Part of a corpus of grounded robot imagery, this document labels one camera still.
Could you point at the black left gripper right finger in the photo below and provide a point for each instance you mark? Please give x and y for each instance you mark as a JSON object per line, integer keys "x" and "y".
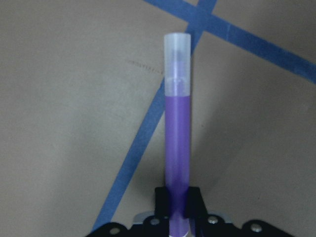
{"x": 194, "y": 205}

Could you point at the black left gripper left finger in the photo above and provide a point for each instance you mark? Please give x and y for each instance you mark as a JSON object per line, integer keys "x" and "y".
{"x": 162, "y": 203}

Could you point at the purple marker pen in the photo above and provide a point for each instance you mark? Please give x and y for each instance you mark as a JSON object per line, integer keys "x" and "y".
{"x": 177, "y": 90}

